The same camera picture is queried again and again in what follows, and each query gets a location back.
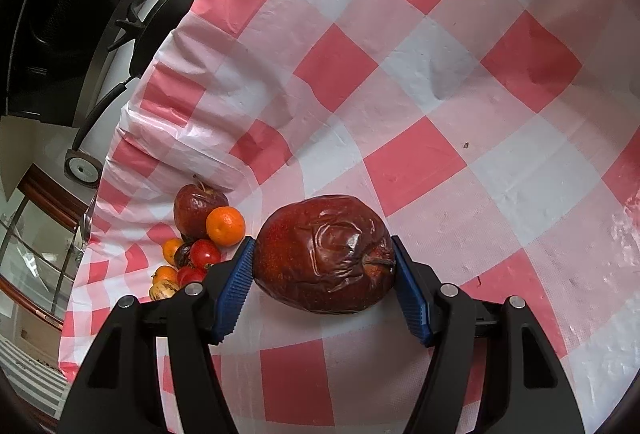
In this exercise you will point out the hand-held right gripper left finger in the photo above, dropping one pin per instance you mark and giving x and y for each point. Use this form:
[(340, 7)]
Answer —
[(235, 294)]

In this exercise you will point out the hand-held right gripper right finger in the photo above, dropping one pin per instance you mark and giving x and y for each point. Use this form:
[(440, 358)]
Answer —
[(410, 299)]

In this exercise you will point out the red tomato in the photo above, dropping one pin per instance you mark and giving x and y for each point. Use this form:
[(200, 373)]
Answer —
[(190, 275), (205, 254)]

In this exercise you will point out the large wrinkled red apple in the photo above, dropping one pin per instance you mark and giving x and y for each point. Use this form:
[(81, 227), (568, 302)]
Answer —
[(320, 254)]

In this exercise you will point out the small dark red apple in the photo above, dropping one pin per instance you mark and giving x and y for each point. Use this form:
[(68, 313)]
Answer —
[(195, 209)]

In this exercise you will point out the dark brown fruit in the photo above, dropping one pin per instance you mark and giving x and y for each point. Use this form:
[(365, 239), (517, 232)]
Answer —
[(183, 256)]

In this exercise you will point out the orange tangerine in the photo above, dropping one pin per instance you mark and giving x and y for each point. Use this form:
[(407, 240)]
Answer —
[(226, 226)]

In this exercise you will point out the yellow striped fruit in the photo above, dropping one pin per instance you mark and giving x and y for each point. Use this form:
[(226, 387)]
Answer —
[(162, 291)]

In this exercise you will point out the small orange fruit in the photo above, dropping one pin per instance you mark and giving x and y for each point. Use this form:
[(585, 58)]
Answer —
[(165, 274), (170, 251)]

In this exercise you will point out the red white checked tablecloth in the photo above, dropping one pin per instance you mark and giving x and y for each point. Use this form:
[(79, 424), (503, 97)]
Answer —
[(450, 114)]

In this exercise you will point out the wooden glass cabinet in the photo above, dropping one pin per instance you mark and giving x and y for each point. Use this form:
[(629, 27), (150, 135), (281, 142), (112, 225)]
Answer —
[(40, 234)]

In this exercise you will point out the black wok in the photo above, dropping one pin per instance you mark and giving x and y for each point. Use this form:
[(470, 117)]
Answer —
[(175, 14)]

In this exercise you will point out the wok lid with black knob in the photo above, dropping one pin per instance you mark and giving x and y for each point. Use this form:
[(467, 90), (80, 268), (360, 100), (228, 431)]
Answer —
[(134, 22)]

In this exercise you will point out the black range hood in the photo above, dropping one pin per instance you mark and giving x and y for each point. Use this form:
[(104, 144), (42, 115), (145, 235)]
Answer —
[(50, 14)]

